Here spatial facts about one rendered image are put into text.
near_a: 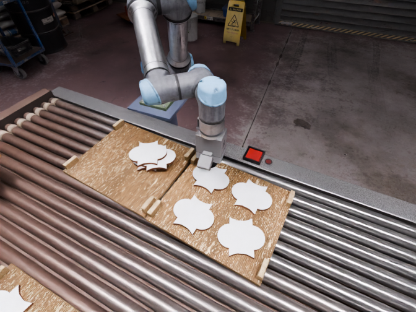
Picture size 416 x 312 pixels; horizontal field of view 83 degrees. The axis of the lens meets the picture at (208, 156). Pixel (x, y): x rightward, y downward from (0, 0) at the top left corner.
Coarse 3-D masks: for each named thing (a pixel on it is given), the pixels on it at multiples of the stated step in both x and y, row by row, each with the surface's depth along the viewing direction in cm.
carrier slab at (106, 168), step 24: (96, 144) 102; (120, 144) 102; (168, 144) 102; (72, 168) 93; (96, 168) 93; (120, 168) 93; (168, 168) 93; (120, 192) 86; (144, 192) 86; (144, 216) 80
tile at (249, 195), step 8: (240, 184) 87; (248, 184) 87; (256, 184) 87; (232, 192) 84; (240, 192) 84; (248, 192) 84; (256, 192) 84; (264, 192) 84; (240, 200) 82; (248, 200) 82; (256, 200) 82; (264, 200) 82; (248, 208) 80; (256, 208) 80; (264, 208) 80
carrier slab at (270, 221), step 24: (192, 168) 93; (168, 192) 86; (192, 192) 86; (216, 192) 86; (288, 192) 86; (168, 216) 79; (216, 216) 79; (240, 216) 79; (264, 216) 79; (192, 240) 74; (216, 240) 74; (240, 264) 69
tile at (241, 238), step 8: (232, 224) 76; (240, 224) 76; (248, 224) 76; (224, 232) 74; (232, 232) 74; (240, 232) 74; (248, 232) 74; (256, 232) 74; (224, 240) 72; (232, 240) 72; (240, 240) 72; (248, 240) 72; (256, 240) 72; (264, 240) 72; (232, 248) 71; (240, 248) 71; (248, 248) 71; (256, 248) 71
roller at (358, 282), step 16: (16, 128) 112; (48, 144) 105; (288, 256) 73; (304, 256) 72; (320, 272) 71; (336, 272) 69; (352, 272) 69; (368, 288) 66; (384, 288) 66; (400, 304) 64
